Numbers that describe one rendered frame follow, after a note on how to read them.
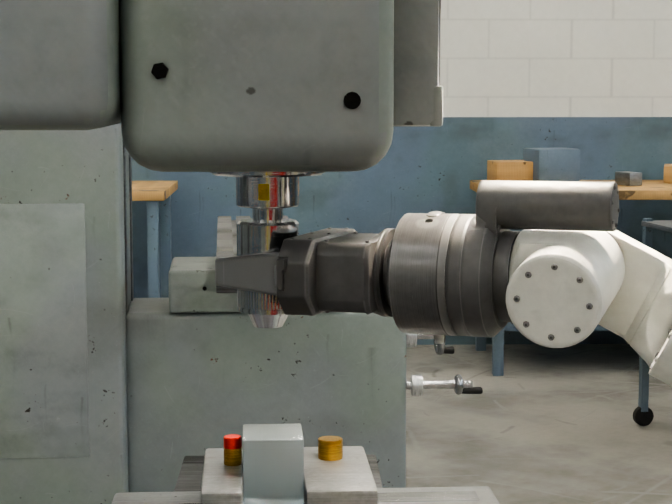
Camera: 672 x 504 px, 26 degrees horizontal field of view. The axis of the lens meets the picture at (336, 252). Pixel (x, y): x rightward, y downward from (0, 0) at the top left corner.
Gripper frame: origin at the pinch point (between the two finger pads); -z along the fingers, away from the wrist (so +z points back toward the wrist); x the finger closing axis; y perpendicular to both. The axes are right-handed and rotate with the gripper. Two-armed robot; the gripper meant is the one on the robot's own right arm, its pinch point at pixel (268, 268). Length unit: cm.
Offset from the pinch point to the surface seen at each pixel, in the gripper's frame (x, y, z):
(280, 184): 1.6, -6.5, 1.8
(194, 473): -47, 30, -29
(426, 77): -2.4, -14.2, 11.8
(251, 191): 2.4, -6.0, -0.2
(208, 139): 10.6, -10.1, 0.3
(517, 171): -598, 25, -120
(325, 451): -17.8, 18.5, -2.3
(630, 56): -669, -31, -77
